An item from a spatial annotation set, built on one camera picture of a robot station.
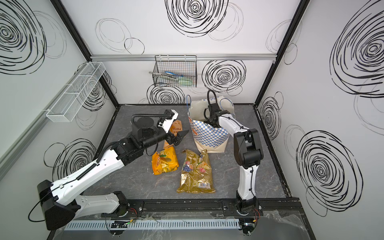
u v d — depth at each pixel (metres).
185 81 0.87
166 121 0.55
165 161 0.83
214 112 0.77
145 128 0.49
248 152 0.53
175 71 0.89
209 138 0.81
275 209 0.74
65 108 0.72
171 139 0.59
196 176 0.79
